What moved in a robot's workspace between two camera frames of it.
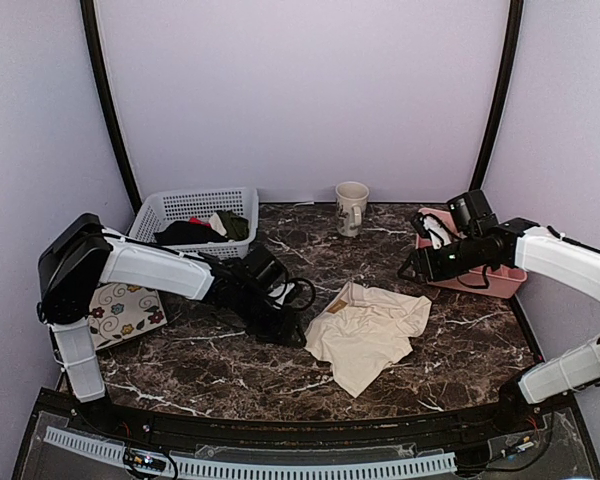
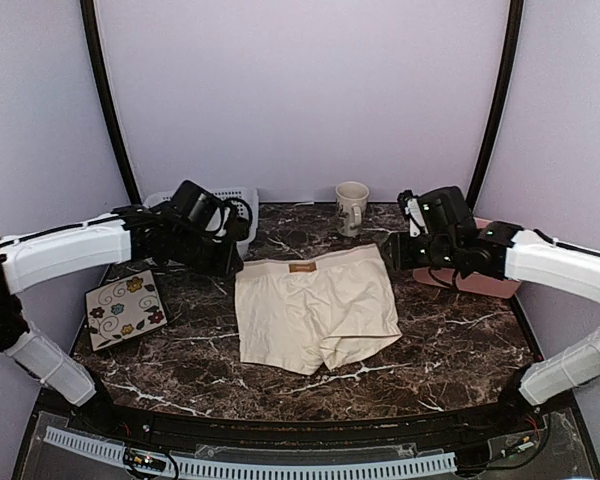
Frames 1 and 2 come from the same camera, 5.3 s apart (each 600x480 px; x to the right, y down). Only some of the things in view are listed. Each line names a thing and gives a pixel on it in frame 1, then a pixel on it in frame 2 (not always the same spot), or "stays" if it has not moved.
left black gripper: (281, 331) to (225, 263)
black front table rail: (136, 418) stays
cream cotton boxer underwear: (363, 330) to (298, 315)
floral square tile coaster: (120, 311) stays
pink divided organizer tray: (502, 281) stays
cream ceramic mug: (350, 202) stays
